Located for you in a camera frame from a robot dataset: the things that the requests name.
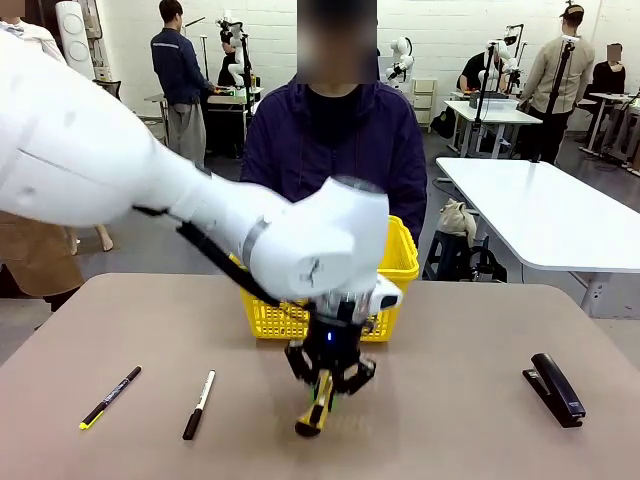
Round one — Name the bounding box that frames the thin black tripod stand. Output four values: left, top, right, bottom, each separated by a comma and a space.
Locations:
469, 42, 502, 157

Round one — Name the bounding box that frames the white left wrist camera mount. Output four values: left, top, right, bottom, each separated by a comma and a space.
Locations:
374, 273, 405, 314

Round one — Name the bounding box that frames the black highlighter pen yellow tip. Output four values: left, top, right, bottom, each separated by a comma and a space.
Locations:
78, 365, 143, 431

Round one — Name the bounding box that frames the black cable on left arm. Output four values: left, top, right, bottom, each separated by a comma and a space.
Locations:
131, 203, 314, 314

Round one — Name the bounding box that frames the white standing air conditioner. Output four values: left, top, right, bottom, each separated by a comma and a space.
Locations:
54, 0, 97, 80

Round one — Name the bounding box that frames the black stapler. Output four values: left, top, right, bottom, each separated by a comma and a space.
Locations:
522, 352, 588, 429

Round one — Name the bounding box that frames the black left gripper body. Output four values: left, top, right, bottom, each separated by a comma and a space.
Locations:
303, 312, 365, 375

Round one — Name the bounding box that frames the large white table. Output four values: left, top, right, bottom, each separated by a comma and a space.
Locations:
435, 156, 640, 274

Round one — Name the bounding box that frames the tall black tripod stand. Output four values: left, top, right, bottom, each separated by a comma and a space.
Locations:
529, 35, 577, 164

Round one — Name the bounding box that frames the white marker pen black cap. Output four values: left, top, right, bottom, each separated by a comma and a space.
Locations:
181, 368, 217, 442

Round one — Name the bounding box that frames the beige cloth bag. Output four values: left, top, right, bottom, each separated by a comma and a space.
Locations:
438, 197, 480, 240

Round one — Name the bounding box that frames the yellow utility knife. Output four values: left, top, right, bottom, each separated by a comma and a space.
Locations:
294, 368, 337, 439

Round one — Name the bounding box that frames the yellow plastic shopping basket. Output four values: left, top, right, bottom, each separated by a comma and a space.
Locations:
229, 214, 421, 344

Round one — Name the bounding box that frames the man in beige jacket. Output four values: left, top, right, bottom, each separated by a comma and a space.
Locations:
518, 2, 597, 165

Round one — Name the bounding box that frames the black office chair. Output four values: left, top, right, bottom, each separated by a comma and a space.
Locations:
93, 78, 124, 102

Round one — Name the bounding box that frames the dark background workbench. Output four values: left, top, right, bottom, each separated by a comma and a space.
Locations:
204, 88, 265, 159

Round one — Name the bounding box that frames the mannequin with brown apron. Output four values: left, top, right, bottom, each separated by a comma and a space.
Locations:
0, 212, 85, 312

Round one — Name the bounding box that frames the bent person in black shirt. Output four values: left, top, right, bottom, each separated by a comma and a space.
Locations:
456, 48, 502, 95

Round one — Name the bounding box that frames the seated person in black top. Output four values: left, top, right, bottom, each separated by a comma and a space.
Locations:
591, 42, 627, 97

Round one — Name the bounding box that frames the white background work table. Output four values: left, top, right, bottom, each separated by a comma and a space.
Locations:
443, 96, 545, 159

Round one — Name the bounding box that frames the white drawer cabinet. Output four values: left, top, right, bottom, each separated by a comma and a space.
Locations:
411, 76, 440, 127

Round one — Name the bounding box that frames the person in purple jacket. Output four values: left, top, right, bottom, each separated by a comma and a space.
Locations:
239, 0, 429, 246

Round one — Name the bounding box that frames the man in navy jacket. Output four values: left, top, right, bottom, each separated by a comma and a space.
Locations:
150, 0, 217, 167

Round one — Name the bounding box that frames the black stool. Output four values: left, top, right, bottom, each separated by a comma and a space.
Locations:
423, 228, 475, 282

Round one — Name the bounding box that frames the black backpack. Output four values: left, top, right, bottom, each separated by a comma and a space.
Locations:
429, 106, 458, 140

